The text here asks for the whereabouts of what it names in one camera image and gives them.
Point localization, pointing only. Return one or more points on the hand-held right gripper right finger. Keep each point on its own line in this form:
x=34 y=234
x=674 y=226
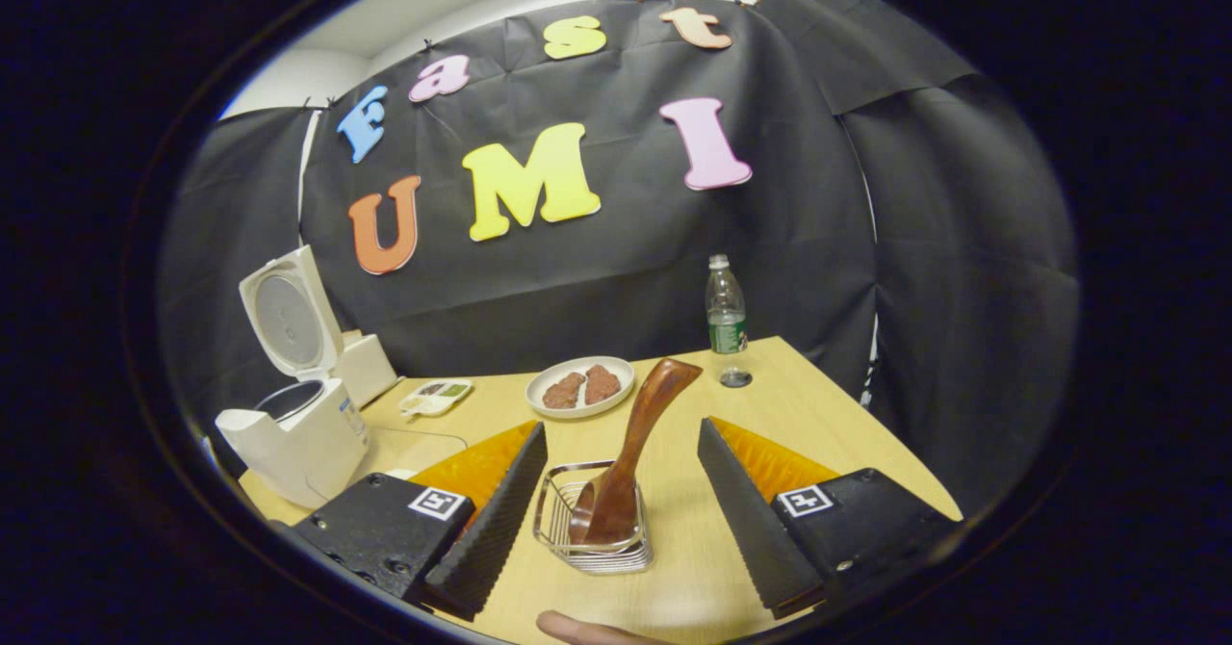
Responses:
x=746 y=520

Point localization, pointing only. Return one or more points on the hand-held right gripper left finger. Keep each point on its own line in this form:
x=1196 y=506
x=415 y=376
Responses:
x=491 y=529

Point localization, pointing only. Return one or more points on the clear plastic rice container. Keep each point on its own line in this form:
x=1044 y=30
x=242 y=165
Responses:
x=414 y=452

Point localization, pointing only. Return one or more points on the brown wooden spoon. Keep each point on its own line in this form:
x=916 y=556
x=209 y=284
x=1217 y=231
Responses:
x=635 y=433

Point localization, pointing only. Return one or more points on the white rice cooker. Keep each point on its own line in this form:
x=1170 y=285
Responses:
x=308 y=443

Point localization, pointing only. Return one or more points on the white round plate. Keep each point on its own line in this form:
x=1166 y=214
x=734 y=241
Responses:
x=577 y=412

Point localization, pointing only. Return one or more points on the brown meat piece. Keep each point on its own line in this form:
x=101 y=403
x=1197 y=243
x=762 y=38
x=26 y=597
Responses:
x=603 y=384
x=563 y=391

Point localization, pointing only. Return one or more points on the clear plastic water bottle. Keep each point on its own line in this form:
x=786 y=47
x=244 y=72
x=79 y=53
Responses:
x=727 y=318

